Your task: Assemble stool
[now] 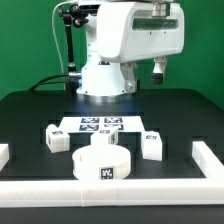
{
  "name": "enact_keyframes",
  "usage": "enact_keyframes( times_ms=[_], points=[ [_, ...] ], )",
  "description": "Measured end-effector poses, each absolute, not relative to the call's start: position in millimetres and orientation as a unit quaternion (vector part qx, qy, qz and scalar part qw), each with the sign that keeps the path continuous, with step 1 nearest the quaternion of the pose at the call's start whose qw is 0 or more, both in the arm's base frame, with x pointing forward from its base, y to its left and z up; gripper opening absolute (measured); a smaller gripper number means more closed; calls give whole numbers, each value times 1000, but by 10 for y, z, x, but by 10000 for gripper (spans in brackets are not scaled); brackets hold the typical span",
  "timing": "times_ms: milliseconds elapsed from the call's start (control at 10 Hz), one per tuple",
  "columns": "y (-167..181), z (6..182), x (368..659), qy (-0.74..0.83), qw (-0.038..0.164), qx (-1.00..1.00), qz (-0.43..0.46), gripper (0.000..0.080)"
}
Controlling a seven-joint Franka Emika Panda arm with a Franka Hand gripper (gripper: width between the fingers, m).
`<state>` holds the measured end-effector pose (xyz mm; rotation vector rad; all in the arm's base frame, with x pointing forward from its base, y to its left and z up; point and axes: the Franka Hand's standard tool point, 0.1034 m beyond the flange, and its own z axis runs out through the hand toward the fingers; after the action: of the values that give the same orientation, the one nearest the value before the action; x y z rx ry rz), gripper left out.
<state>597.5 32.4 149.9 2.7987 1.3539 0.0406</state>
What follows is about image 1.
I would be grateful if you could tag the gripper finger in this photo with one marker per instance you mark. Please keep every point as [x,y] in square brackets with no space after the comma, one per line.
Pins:
[127,70]
[158,73]

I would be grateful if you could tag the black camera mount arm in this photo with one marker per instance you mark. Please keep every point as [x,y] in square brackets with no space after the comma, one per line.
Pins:
[76,16]

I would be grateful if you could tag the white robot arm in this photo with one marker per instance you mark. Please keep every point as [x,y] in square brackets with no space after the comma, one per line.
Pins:
[102,81]

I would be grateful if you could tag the white U-shaped fence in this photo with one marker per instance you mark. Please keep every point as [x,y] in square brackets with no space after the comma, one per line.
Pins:
[128,192]

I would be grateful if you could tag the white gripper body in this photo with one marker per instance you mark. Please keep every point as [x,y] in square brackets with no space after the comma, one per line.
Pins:
[132,31]

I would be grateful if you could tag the white marker sheet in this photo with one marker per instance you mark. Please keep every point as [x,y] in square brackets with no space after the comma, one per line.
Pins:
[92,124]

